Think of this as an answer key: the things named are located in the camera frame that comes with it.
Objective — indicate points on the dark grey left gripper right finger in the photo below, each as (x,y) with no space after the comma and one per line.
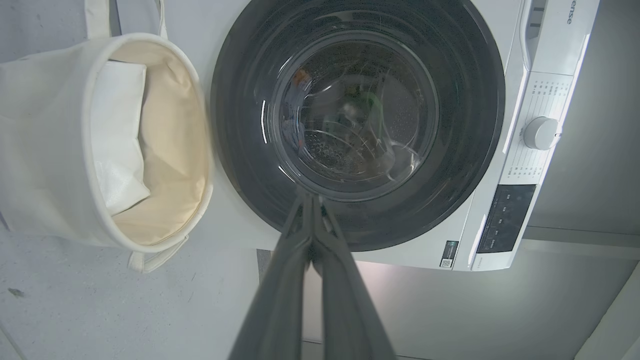
(345,310)

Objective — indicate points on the black washing machine control panel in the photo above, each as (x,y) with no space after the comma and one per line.
(505,220)

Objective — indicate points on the white front-load washing machine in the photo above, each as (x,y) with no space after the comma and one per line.
(500,30)

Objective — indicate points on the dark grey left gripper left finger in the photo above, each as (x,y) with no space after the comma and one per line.
(280,300)

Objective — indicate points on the cream canvas laundry basket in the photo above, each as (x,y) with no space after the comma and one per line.
(45,150)

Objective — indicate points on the small qr code sticker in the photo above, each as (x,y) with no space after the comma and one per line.
(449,254)

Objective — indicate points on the white cloth pad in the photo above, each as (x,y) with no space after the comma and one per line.
(117,140)

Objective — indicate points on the silver washing machine dial knob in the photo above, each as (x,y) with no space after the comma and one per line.
(540,133)

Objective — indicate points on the round dark glass washer door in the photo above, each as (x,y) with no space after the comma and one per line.
(465,125)

